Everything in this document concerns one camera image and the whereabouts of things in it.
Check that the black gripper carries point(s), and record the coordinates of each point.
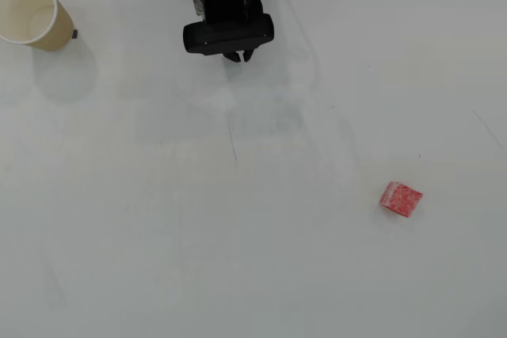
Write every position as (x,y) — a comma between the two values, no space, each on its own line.
(238,56)

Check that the tan paper cup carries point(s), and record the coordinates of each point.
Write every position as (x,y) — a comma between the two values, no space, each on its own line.
(59,25)

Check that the small dark grey block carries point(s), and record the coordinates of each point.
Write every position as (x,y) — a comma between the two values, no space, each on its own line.
(75,33)

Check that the red white foam cube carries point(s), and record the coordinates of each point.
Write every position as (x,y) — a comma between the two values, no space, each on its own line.
(401,199)

